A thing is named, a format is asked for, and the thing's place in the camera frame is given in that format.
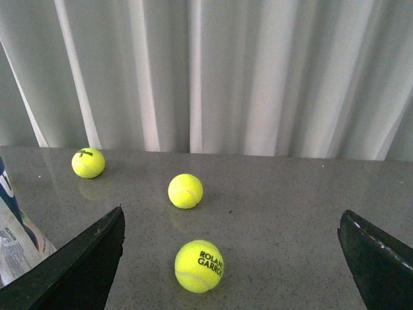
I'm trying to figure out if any Wilson 3 tennis ball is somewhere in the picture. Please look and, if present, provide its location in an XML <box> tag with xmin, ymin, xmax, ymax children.
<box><xmin>71</xmin><ymin>148</ymin><xmax>106</xmax><ymax>179</ymax></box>

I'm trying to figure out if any white pleated curtain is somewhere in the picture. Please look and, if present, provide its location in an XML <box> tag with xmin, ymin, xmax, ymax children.
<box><xmin>1</xmin><ymin>1</ymin><xmax>412</xmax><ymax>161</ymax></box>

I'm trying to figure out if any Roland Garros tennis ball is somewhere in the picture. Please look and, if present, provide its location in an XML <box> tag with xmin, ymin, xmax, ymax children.
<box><xmin>174</xmin><ymin>240</ymin><xmax>224</xmax><ymax>293</ymax></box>

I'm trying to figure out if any plain yellow tennis ball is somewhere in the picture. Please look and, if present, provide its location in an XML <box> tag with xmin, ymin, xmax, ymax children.
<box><xmin>168</xmin><ymin>174</ymin><xmax>203</xmax><ymax>209</ymax></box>

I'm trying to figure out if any clear Wilson tennis ball can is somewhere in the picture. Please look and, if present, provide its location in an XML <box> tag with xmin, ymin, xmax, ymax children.
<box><xmin>0</xmin><ymin>163</ymin><xmax>56</xmax><ymax>286</ymax></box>

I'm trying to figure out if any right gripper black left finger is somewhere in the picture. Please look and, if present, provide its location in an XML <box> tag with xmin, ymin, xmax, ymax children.
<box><xmin>1</xmin><ymin>207</ymin><xmax>125</xmax><ymax>309</ymax></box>

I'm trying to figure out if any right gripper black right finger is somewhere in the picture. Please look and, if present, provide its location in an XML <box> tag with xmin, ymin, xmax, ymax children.
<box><xmin>337</xmin><ymin>210</ymin><xmax>412</xmax><ymax>309</ymax></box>

